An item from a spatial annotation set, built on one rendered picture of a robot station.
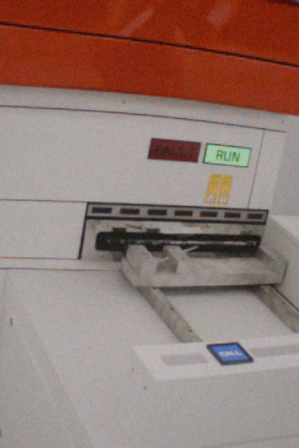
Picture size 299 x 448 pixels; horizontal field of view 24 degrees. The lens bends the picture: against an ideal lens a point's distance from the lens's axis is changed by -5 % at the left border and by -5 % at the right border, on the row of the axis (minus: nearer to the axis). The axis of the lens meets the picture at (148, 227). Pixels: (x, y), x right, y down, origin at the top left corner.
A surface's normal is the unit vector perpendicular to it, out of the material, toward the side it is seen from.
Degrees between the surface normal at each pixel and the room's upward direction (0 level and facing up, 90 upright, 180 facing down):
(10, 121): 90
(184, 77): 90
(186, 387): 90
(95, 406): 0
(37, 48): 90
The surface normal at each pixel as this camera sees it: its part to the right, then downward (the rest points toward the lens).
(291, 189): 0.37, 0.39
